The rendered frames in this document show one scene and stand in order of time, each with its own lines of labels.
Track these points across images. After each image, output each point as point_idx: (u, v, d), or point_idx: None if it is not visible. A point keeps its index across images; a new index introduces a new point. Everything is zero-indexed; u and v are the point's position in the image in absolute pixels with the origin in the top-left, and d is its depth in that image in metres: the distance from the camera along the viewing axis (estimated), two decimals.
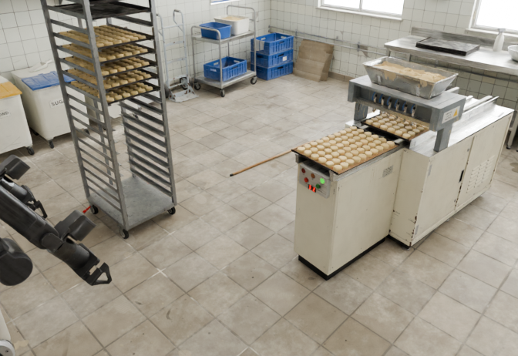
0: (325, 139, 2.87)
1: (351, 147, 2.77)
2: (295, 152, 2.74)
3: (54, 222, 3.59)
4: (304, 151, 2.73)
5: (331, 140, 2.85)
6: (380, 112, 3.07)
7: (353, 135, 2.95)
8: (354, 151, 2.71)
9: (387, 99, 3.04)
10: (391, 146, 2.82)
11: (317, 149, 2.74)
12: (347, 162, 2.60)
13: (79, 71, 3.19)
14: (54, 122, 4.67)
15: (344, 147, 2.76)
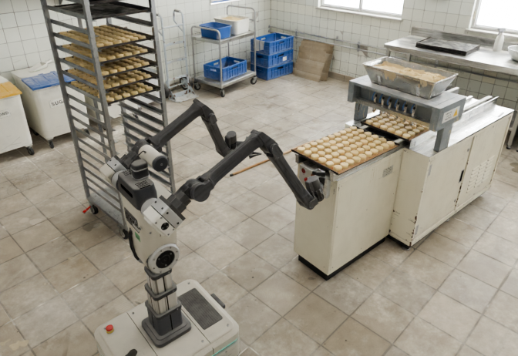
0: (325, 139, 2.87)
1: (351, 147, 2.77)
2: (295, 152, 2.74)
3: (54, 222, 3.59)
4: (304, 151, 2.73)
5: (331, 140, 2.85)
6: (380, 112, 3.07)
7: (353, 135, 2.95)
8: (354, 151, 2.71)
9: (387, 99, 3.04)
10: (391, 146, 2.82)
11: (317, 149, 2.74)
12: (347, 162, 2.60)
13: (79, 71, 3.19)
14: (54, 122, 4.67)
15: (344, 147, 2.76)
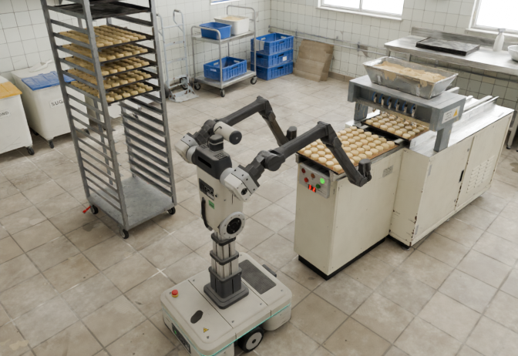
0: None
1: (351, 147, 2.77)
2: (295, 152, 2.74)
3: (54, 222, 3.59)
4: (304, 151, 2.73)
5: None
6: (380, 112, 3.07)
7: (353, 135, 2.95)
8: (354, 151, 2.71)
9: (387, 99, 3.04)
10: (391, 146, 2.82)
11: (317, 149, 2.74)
12: None
13: (79, 71, 3.19)
14: (54, 122, 4.67)
15: (344, 147, 2.76)
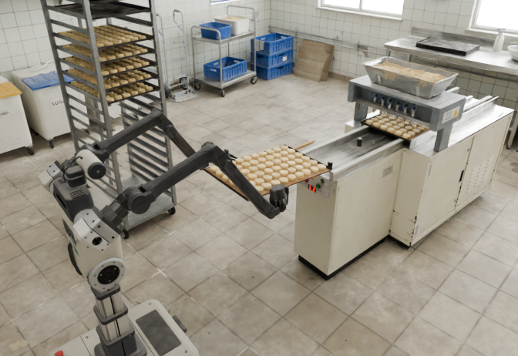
0: (247, 158, 2.46)
1: (273, 169, 2.36)
2: (206, 172, 2.32)
3: (54, 222, 3.59)
4: (216, 171, 2.31)
5: (252, 160, 2.43)
6: (380, 112, 3.07)
7: (281, 155, 2.54)
8: (275, 173, 2.30)
9: (387, 99, 3.04)
10: (321, 170, 2.41)
11: None
12: (262, 186, 2.18)
13: (79, 71, 3.19)
14: (54, 122, 4.67)
15: (265, 169, 2.35)
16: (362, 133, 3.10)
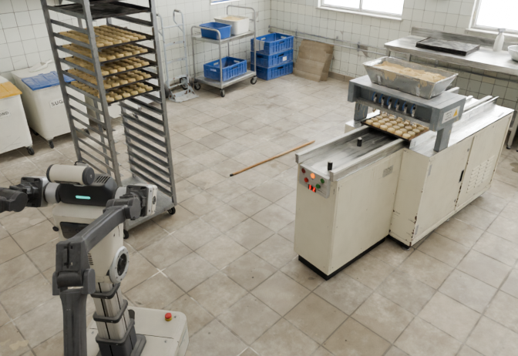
0: None
1: None
2: None
3: (54, 222, 3.59)
4: None
5: None
6: (380, 112, 3.07)
7: None
8: None
9: (387, 99, 3.04)
10: None
11: None
12: None
13: (79, 71, 3.19)
14: (54, 122, 4.67)
15: None
16: (362, 133, 3.10)
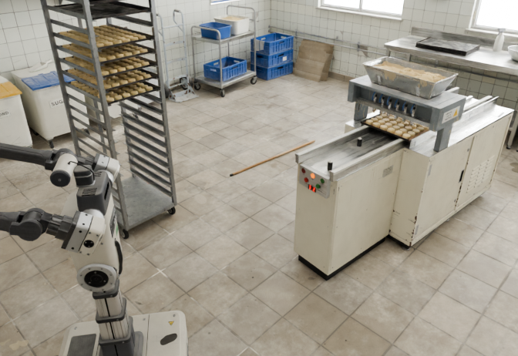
0: None
1: None
2: None
3: None
4: None
5: None
6: (380, 112, 3.07)
7: None
8: None
9: (387, 99, 3.04)
10: None
11: None
12: None
13: (79, 71, 3.19)
14: (54, 122, 4.67)
15: None
16: (362, 133, 3.10)
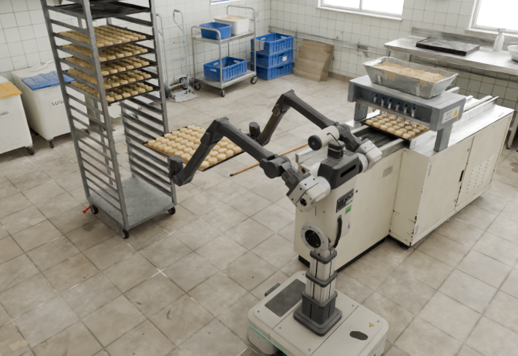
0: (180, 152, 2.52)
1: (200, 141, 2.66)
2: (209, 169, 2.35)
3: (54, 222, 3.59)
4: (210, 162, 2.39)
5: (186, 149, 2.55)
6: (380, 112, 3.07)
7: (168, 142, 2.70)
8: None
9: (387, 99, 3.04)
10: None
11: None
12: (233, 142, 2.63)
13: (79, 71, 3.19)
14: (54, 122, 4.67)
15: None
16: (362, 133, 3.10)
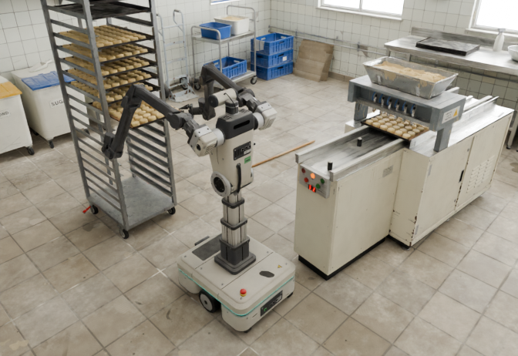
0: (118, 112, 2.91)
1: None
2: (139, 127, 2.75)
3: (54, 222, 3.59)
4: (141, 122, 2.79)
5: (123, 110, 2.94)
6: (380, 112, 3.07)
7: None
8: (147, 103, 3.06)
9: (387, 99, 3.04)
10: None
11: (139, 115, 2.86)
12: None
13: (79, 71, 3.19)
14: (54, 122, 4.67)
15: None
16: (362, 133, 3.10)
